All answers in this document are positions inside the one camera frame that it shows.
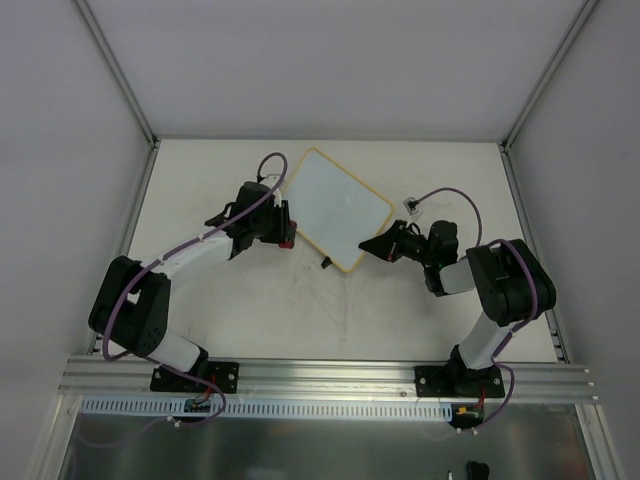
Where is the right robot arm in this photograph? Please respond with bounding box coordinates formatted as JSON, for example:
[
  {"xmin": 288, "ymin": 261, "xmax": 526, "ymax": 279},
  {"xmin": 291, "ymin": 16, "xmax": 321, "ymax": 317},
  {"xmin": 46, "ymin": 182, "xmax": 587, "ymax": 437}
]
[{"xmin": 359, "ymin": 220, "xmax": 557, "ymax": 399}]

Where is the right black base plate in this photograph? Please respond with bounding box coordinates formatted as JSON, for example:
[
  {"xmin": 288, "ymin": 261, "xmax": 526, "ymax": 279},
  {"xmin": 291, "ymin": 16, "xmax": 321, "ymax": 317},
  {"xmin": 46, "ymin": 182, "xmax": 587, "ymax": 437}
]
[{"xmin": 414, "ymin": 365, "xmax": 505, "ymax": 399}]

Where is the aluminium mounting rail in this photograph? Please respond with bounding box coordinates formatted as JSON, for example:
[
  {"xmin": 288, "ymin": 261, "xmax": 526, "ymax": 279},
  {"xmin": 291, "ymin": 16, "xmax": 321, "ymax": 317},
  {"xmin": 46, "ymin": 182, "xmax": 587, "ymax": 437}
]
[{"xmin": 57, "ymin": 355, "xmax": 600, "ymax": 404}]

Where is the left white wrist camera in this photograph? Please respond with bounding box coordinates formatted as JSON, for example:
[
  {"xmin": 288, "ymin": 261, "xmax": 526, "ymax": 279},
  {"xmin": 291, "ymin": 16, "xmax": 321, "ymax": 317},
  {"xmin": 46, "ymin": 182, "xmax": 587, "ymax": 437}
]
[{"xmin": 260, "ymin": 173, "xmax": 283, "ymax": 207}]

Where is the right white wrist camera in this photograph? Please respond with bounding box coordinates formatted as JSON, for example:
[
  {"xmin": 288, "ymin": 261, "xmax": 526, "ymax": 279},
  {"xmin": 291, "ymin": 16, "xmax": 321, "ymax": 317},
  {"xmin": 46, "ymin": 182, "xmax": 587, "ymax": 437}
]
[{"xmin": 403, "ymin": 197, "xmax": 421, "ymax": 216}]

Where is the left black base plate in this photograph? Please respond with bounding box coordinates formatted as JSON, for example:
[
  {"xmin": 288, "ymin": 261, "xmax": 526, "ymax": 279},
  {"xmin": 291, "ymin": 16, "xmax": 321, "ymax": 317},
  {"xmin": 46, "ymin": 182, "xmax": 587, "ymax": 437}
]
[{"xmin": 150, "ymin": 360, "xmax": 240, "ymax": 394}]

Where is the slotted white cable duct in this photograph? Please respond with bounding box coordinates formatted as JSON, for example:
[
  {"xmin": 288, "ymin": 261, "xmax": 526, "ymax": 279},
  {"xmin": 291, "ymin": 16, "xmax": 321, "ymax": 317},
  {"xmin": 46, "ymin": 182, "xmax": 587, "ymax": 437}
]
[{"xmin": 79, "ymin": 396, "xmax": 453, "ymax": 423}]

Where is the black object at bottom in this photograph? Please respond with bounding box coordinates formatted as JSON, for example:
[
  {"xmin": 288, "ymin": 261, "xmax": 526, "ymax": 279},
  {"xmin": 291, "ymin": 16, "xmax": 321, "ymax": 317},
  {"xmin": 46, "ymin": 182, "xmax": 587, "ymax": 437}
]
[{"xmin": 467, "ymin": 461, "xmax": 490, "ymax": 480}]

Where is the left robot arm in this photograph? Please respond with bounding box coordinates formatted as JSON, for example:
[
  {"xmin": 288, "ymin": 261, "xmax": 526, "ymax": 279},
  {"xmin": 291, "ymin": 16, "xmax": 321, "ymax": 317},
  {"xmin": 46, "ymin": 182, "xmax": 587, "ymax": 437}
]
[{"xmin": 88, "ymin": 178, "xmax": 296, "ymax": 392}]

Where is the aluminium frame post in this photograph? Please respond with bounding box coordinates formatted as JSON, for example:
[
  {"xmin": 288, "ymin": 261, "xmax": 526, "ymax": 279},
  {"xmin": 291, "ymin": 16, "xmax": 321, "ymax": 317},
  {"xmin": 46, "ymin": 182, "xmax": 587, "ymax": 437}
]
[
  {"xmin": 501, "ymin": 0, "xmax": 600, "ymax": 152},
  {"xmin": 72, "ymin": 0, "xmax": 158, "ymax": 148}
]

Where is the yellow framed whiteboard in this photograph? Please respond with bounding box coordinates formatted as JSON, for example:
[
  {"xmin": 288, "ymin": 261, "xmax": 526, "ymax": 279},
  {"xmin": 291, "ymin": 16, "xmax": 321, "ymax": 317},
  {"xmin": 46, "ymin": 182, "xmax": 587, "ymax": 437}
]
[{"xmin": 283, "ymin": 148, "xmax": 394, "ymax": 273}]

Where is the red black whiteboard eraser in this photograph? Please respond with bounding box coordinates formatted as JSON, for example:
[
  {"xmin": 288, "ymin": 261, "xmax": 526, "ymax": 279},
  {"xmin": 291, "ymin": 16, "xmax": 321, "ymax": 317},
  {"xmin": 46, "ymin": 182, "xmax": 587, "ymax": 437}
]
[{"xmin": 278, "ymin": 220, "xmax": 297, "ymax": 249}]

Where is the left aluminium frame post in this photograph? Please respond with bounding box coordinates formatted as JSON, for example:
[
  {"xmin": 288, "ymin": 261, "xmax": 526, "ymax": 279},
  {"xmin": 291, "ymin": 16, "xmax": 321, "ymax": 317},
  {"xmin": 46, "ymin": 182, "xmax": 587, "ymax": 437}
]
[{"xmin": 72, "ymin": 0, "xmax": 158, "ymax": 148}]

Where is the right aluminium frame post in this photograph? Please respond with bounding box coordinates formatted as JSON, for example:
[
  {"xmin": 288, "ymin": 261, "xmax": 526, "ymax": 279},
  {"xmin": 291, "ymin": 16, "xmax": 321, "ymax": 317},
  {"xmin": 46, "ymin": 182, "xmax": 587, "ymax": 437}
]
[{"xmin": 501, "ymin": 0, "xmax": 600, "ymax": 152}]

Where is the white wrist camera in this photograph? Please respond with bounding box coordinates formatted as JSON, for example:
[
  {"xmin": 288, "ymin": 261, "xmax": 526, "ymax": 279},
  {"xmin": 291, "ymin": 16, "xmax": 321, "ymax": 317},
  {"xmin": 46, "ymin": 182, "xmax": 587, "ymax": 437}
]
[
  {"xmin": 403, "ymin": 197, "xmax": 421, "ymax": 216},
  {"xmin": 260, "ymin": 173, "xmax": 283, "ymax": 207}
]

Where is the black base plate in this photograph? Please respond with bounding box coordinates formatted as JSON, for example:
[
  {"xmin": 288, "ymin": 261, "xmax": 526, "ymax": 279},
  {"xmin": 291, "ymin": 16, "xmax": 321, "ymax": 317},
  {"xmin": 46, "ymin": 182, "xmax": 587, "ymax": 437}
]
[
  {"xmin": 150, "ymin": 360, "xmax": 240, "ymax": 394},
  {"xmin": 414, "ymin": 365, "xmax": 505, "ymax": 399}
]

